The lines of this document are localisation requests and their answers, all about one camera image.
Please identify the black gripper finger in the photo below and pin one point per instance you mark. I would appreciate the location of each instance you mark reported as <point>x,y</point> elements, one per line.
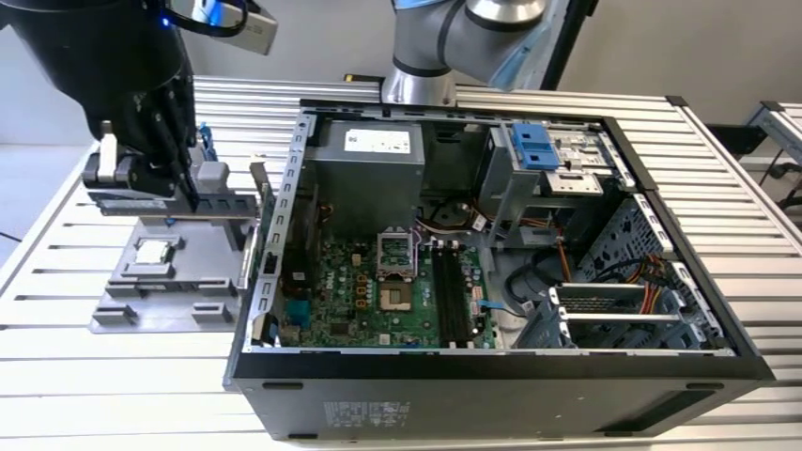
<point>175,131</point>

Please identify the black RAM slot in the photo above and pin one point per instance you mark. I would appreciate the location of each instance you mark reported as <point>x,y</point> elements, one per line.
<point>464,291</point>
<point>439,291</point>
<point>456,291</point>
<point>447,291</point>

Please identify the hard disk in blue carrier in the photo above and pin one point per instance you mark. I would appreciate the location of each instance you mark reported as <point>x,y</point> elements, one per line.
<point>205,141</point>

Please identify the silver CPU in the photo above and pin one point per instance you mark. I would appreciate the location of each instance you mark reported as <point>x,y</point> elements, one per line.
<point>152,253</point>

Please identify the grey parts rack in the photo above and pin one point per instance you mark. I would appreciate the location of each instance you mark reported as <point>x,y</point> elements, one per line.
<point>193,253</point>

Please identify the small black yellow plug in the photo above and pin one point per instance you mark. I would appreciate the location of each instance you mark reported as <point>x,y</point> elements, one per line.
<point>353,76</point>

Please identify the grey power supply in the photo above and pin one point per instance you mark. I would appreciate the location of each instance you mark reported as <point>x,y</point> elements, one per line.
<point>369,188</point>

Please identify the round black fan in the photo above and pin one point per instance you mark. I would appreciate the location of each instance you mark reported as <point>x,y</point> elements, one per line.
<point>451,216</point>

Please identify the CPU socket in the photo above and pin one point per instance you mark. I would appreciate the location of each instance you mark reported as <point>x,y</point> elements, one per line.
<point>396,296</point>

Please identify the green motherboard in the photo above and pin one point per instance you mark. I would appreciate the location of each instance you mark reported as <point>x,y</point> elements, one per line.
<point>351,329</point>

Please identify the blue drive bay latch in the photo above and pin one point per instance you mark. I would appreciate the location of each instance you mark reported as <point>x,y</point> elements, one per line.
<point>532,145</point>

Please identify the black PC case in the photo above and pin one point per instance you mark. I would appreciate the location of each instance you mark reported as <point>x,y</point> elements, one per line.
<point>437,404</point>

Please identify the metal disk bay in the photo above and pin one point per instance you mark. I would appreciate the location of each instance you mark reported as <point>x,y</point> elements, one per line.
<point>602,293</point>

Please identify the neighbouring metal table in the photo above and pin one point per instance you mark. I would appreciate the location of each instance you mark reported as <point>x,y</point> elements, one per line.
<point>776,122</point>

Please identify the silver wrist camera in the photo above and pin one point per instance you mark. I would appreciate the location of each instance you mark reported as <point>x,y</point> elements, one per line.
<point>109,164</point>

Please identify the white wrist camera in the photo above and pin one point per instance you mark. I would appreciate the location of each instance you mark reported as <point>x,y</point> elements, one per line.
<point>251,33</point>

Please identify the black frame post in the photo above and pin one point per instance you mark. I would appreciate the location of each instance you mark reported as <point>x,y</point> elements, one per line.
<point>576,47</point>

